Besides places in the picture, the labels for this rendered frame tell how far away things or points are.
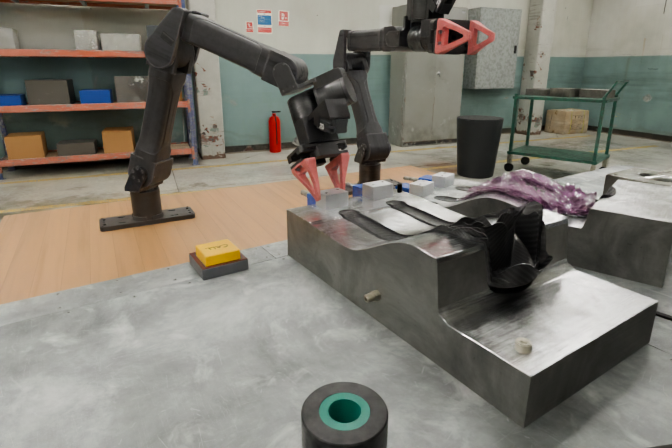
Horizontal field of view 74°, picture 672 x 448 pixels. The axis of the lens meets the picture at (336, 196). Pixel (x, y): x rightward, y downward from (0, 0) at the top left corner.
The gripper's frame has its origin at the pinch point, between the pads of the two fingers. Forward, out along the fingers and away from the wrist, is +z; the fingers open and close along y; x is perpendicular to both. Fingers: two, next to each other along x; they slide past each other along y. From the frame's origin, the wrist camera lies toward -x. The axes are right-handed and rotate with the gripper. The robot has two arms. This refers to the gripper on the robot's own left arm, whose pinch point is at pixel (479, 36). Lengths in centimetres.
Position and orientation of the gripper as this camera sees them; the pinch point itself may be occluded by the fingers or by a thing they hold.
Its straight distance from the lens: 96.3
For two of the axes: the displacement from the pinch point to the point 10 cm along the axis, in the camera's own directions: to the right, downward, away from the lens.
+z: 4.7, 2.7, -8.4
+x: -0.1, 9.5, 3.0
